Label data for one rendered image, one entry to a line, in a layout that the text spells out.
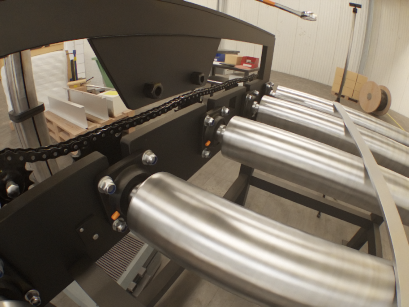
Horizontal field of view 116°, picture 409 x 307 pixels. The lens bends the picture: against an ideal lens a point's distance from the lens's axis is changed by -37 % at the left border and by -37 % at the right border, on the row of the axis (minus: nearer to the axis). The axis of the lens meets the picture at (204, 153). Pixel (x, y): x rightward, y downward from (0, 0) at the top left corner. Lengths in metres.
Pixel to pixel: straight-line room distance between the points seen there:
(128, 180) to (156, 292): 0.56
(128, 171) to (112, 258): 0.71
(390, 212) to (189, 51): 0.46
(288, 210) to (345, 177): 1.21
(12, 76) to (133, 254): 0.83
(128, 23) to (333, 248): 0.38
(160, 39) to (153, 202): 0.25
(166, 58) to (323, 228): 1.55
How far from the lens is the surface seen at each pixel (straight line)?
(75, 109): 2.28
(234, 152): 0.48
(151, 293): 0.80
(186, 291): 1.16
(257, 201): 1.62
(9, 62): 0.66
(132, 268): 0.95
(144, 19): 0.31
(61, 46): 3.63
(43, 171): 0.74
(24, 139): 0.69
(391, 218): 0.37
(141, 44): 0.32
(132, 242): 1.01
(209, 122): 0.48
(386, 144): 0.80
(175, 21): 0.36
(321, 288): 0.24
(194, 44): 0.42
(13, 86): 0.67
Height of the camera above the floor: 1.09
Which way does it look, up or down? 32 degrees down
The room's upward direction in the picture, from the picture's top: 5 degrees clockwise
